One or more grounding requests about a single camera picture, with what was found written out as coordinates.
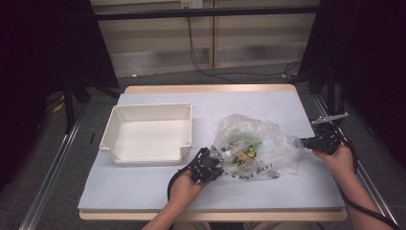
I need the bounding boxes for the white plastic box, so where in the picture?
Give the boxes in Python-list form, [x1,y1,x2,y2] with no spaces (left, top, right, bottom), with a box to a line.
[99,102,193,167]

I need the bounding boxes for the black horizontal bar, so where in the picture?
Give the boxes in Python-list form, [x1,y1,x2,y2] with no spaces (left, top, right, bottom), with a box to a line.
[95,6,320,21]

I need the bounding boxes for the wooden table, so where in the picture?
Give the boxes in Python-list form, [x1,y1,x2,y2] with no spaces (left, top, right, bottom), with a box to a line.
[79,83,349,222]

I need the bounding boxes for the clear plastic bag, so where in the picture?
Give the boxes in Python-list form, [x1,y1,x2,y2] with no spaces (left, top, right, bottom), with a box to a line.
[210,113,305,181]

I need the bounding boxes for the person's right hand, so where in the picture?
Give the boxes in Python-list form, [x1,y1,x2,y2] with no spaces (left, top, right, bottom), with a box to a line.
[312,144,356,179]

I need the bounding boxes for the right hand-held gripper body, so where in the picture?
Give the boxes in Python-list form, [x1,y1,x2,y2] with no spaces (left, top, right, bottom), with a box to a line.
[311,112,350,156]

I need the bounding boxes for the metal floor rail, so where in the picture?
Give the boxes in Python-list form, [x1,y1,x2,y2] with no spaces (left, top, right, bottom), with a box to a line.
[18,118,84,230]
[312,95,400,230]

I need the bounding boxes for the black wall cable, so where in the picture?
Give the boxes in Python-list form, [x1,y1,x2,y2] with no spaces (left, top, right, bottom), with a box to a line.
[186,15,303,84]

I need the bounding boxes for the black stand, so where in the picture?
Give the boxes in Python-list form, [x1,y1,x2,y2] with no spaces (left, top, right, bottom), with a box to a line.
[61,80,122,134]
[295,63,341,118]

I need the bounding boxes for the person's right leg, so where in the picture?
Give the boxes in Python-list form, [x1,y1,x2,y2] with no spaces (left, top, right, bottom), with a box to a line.
[243,221,317,230]

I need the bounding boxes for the white wall outlet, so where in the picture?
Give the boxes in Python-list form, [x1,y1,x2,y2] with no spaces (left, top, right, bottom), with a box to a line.
[180,0,204,10]

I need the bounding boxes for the person's leg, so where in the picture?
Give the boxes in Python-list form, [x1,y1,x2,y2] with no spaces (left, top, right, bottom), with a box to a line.
[243,221,317,230]
[171,221,213,230]

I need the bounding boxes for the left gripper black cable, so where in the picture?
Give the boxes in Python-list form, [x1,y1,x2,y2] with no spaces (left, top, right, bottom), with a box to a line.
[167,167,192,203]

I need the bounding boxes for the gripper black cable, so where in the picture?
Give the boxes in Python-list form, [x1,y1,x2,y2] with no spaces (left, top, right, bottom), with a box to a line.
[338,127,401,230]
[167,167,192,203]

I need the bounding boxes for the person's left hand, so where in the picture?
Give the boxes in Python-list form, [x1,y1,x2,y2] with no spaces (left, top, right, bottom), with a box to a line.
[168,169,209,208]

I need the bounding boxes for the white table mat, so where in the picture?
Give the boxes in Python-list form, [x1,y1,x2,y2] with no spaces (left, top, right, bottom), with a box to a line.
[77,90,347,212]

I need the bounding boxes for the black curtain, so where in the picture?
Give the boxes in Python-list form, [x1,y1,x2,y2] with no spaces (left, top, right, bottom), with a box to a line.
[0,0,120,193]
[296,0,406,167]

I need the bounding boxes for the person's left leg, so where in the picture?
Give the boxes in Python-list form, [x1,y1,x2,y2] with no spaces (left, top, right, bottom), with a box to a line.
[171,221,213,230]

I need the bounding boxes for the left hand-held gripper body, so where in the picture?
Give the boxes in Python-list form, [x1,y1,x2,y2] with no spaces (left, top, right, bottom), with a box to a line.
[188,147,224,184]

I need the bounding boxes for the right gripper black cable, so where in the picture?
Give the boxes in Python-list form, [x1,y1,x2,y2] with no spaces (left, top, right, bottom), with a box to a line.
[338,127,401,230]

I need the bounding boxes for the green snack packet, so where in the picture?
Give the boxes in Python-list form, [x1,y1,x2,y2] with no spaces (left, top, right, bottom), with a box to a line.
[228,133,264,161]

